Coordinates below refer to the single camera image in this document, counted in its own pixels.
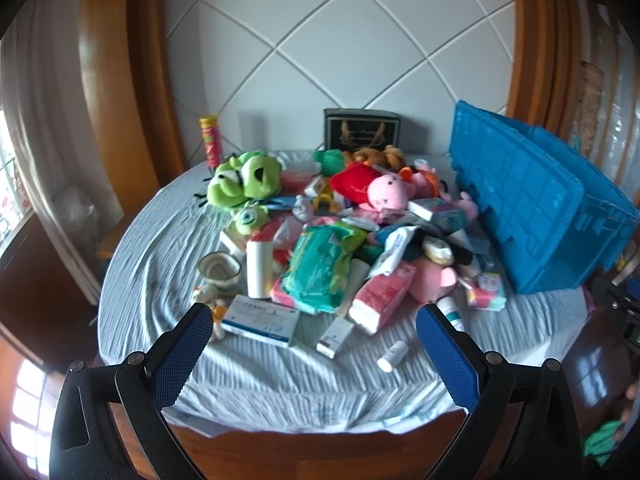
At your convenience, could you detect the small white bottle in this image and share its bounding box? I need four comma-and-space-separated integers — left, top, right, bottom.
378, 340, 409, 373

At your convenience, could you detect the pink tissue pack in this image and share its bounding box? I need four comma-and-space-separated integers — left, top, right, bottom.
348, 261, 416, 335

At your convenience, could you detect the small white red box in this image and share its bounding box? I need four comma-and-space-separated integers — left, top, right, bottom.
316, 318, 354, 359

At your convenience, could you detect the white blue medicine box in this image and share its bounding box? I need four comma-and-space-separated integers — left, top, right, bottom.
220, 295, 300, 348

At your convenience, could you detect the pink floral tissue packet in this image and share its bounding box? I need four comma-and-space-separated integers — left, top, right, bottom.
465, 272, 506, 312

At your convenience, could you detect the small cream bear plush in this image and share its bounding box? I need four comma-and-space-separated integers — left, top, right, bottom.
191, 284, 228, 341

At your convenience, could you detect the white green tube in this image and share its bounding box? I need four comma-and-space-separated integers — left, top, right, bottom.
436, 296, 465, 332

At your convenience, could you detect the pink pig plush blue shirt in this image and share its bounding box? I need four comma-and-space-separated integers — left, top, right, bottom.
374, 224, 474, 305

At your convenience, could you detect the blue plastic storage crate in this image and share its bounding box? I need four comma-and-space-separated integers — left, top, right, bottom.
449, 101, 639, 295

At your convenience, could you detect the clear tape roll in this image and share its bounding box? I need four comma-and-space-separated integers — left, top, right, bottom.
198, 252, 242, 289

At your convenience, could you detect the teal pink box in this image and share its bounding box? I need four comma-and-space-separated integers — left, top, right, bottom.
408, 198, 468, 234

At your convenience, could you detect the green wet wipes pack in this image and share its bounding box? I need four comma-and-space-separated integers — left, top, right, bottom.
281, 221, 368, 312

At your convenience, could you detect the pink pig plush orange dress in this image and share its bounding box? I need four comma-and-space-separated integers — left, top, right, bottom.
398, 158, 449, 200

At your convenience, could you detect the light blue tablecloth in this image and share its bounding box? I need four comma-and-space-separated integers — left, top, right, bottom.
98, 165, 587, 434

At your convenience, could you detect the green one-eyed monster plush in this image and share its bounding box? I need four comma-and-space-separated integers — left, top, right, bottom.
233, 203, 269, 236

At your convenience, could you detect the pink pig plush red dress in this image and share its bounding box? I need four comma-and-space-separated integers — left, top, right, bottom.
330, 162, 409, 212

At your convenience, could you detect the brown bear plush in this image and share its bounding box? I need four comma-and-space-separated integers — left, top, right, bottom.
352, 145, 407, 171

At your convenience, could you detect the green frog plush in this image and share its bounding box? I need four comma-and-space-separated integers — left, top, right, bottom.
206, 151, 282, 209

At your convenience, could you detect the green plush toy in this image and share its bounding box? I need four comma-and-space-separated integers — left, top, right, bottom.
314, 150, 346, 177

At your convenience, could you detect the black gift box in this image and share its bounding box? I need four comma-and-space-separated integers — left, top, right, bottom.
323, 108, 401, 153

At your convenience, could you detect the red yellow snack tube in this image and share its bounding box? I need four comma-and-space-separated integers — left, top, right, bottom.
198, 114, 222, 172

